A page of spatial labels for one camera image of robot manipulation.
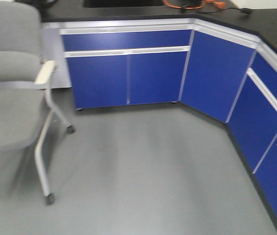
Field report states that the blue lab cabinet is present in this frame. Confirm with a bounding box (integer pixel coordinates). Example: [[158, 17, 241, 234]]
[[60, 20, 277, 218]]

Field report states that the grey office chair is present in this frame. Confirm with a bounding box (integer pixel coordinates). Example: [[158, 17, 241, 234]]
[[0, 0, 75, 205]]

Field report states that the black cable with plug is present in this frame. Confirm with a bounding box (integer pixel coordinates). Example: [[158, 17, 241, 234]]
[[181, 6, 250, 15]]

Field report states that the orange cable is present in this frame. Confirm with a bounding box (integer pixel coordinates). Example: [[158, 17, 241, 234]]
[[162, 0, 227, 11]]

